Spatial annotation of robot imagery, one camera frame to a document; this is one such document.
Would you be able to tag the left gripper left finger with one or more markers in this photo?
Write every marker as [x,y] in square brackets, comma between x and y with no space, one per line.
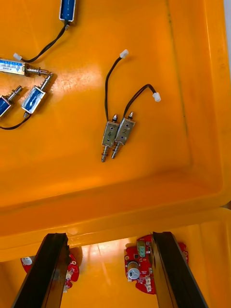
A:
[43,276]

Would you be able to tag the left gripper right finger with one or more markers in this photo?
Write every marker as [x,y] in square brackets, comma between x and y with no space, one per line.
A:
[173,276]

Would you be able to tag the round red circuit board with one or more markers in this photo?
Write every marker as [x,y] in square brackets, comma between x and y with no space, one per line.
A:
[73,269]
[139,262]

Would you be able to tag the yellow-orange plastic bin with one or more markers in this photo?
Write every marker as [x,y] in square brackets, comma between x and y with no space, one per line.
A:
[144,168]
[108,276]

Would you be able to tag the blue label metal solenoid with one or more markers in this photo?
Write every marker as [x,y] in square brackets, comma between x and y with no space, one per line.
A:
[33,99]
[4,106]
[67,9]

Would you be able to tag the white label metal solenoid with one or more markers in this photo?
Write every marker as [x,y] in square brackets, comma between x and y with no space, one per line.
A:
[12,67]

